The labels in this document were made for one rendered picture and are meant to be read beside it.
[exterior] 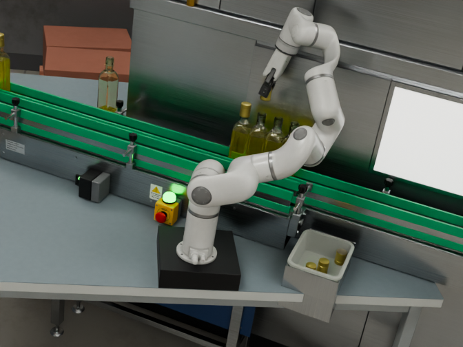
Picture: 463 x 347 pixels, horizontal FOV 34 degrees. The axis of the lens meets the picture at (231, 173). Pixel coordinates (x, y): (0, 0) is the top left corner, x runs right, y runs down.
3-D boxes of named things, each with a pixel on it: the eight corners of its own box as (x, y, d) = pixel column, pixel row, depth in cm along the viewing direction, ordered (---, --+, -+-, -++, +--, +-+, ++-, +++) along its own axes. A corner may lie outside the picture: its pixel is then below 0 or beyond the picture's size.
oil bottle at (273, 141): (276, 184, 264) (286, 129, 253) (271, 191, 259) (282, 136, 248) (261, 180, 265) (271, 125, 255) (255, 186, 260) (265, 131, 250)
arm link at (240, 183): (278, 173, 222) (271, 200, 208) (200, 187, 228) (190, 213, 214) (269, 144, 219) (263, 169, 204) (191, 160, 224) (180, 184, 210)
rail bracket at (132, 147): (137, 169, 261) (140, 133, 254) (127, 177, 255) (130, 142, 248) (127, 165, 262) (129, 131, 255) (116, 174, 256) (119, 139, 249)
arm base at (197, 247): (218, 272, 227) (227, 228, 220) (176, 268, 225) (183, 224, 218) (215, 243, 240) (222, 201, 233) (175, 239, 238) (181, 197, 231)
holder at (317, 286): (353, 257, 254) (358, 238, 250) (333, 303, 231) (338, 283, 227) (304, 242, 258) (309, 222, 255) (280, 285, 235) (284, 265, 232)
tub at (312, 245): (351, 264, 249) (356, 243, 245) (334, 303, 231) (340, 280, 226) (300, 248, 254) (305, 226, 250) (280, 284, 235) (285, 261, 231)
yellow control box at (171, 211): (180, 217, 261) (182, 199, 257) (171, 228, 255) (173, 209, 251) (162, 211, 263) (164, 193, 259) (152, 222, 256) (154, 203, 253)
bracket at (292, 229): (304, 224, 256) (308, 207, 252) (296, 238, 248) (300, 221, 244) (294, 222, 256) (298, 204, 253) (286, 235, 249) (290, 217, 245)
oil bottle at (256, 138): (260, 180, 265) (270, 125, 254) (255, 186, 260) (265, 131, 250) (245, 175, 266) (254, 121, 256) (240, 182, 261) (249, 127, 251)
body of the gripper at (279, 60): (281, 35, 242) (267, 65, 248) (272, 44, 233) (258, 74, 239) (302, 47, 241) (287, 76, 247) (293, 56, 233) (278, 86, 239)
